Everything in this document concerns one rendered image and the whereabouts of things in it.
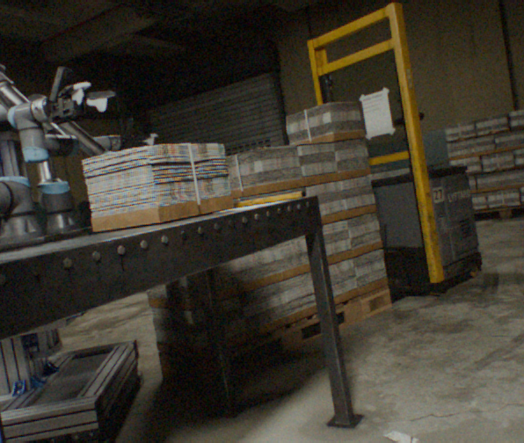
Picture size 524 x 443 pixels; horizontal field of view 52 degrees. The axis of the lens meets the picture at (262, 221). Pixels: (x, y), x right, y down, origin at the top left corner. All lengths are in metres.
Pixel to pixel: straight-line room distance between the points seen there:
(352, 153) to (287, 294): 0.99
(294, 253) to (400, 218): 1.16
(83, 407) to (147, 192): 0.83
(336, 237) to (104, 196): 1.71
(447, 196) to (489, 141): 3.56
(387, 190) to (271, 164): 1.25
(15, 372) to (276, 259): 1.29
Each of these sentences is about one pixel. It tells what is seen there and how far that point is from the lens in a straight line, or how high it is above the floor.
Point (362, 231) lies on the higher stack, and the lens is 3.30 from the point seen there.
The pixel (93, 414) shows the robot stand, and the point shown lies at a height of 0.19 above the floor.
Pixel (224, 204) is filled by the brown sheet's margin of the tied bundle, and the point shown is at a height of 0.82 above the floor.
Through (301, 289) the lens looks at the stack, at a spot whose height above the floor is 0.30.
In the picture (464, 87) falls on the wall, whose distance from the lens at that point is 9.08.
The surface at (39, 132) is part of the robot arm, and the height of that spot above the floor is 1.15.
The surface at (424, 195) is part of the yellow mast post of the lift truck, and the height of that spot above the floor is 0.65.
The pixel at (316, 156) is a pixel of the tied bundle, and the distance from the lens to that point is 3.08.
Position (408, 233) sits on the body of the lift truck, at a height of 0.40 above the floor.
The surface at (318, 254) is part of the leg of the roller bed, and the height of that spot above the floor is 0.60.
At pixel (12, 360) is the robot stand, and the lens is 2.41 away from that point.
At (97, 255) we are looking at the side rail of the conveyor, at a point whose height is 0.78.
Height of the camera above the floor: 0.84
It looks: 3 degrees down
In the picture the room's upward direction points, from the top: 10 degrees counter-clockwise
